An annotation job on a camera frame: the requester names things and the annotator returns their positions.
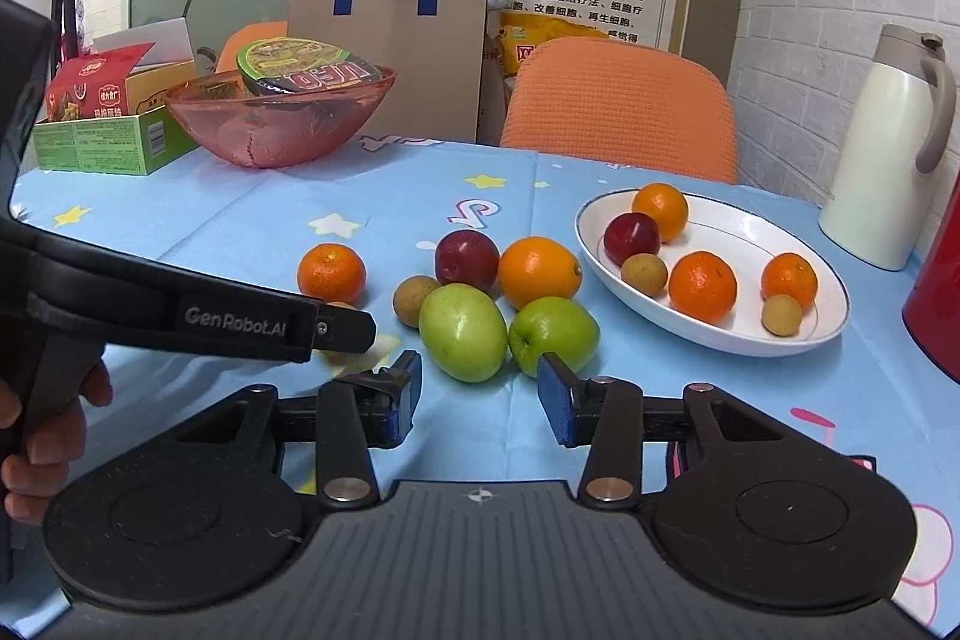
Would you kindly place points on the instant noodle cup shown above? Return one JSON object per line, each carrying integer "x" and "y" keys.
{"x": 300, "y": 59}

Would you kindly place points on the brown longan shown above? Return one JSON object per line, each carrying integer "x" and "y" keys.
{"x": 643, "y": 275}
{"x": 781, "y": 314}

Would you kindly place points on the yellow plastic bag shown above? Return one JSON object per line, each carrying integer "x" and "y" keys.
{"x": 517, "y": 44}

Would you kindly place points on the smooth orange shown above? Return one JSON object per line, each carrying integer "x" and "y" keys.
{"x": 540, "y": 272}
{"x": 660, "y": 211}

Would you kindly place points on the red thermos jug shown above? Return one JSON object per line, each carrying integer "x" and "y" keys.
{"x": 937, "y": 310}

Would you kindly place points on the white plate with blue rim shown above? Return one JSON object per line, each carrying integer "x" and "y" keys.
{"x": 750, "y": 235}

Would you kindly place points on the white paper sheet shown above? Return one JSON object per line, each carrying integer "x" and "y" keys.
{"x": 169, "y": 40}

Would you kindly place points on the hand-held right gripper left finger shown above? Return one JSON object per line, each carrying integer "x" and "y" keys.
{"x": 405, "y": 385}

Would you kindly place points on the red snack packet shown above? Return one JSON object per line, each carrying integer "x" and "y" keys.
{"x": 90, "y": 81}

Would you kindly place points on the white thermos jug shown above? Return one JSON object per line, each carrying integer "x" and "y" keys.
{"x": 870, "y": 160}

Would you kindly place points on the person's left hand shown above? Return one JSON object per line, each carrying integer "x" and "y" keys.
{"x": 52, "y": 467}

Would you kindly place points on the green carton box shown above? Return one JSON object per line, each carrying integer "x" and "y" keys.
{"x": 90, "y": 141}

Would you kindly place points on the green apple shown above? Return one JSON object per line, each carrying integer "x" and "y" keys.
{"x": 555, "y": 329}

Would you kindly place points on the blue tape strip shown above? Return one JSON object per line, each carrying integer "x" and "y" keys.
{"x": 427, "y": 3}
{"x": 343, "y": 1}

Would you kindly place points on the dark red plum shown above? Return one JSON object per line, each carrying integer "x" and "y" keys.
{"x": 632, "y": 237}
{"x": 466, "y": 260}

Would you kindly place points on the brown cardboard box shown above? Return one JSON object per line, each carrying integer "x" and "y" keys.
{"x": 390, "y": 40}

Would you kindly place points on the large tangerine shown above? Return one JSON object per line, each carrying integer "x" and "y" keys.
{"x": 789, "y": 278}
{"x": 703, "y": 286}

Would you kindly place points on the blue cartoon printed tablecloth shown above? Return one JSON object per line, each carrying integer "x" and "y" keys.
{"x": 225, "y": 220}

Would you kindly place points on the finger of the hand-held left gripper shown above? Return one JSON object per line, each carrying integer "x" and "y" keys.
{"x": 345, "y": 329}

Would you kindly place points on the small tangerine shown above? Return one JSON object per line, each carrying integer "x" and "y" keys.
{"x": 330, "y": 271}

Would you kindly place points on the yellow paper carton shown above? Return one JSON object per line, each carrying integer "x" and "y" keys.
{"x": 161, "y": 85}

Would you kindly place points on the pink glass bowl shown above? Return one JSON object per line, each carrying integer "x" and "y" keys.
{"x": 285, "y": 130}

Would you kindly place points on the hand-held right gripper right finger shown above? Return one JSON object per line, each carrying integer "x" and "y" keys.
{"x": 553, "y": 396}

